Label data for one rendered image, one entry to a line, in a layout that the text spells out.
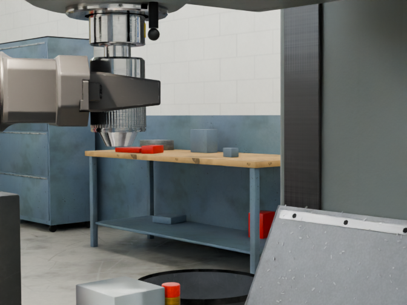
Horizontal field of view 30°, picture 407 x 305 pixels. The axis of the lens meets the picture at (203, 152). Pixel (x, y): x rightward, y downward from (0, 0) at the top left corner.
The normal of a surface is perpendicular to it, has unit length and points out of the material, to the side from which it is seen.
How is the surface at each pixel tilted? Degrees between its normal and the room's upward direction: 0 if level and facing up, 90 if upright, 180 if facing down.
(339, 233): 63
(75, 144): 90
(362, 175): 90
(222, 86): 90
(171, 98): 90
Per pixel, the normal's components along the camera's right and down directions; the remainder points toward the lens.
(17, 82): 0.28, 0.05
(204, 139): -0.78, 0.04
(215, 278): -0.29, -0.01
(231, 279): -0.49, -0.01
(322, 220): -0.67, -0.42
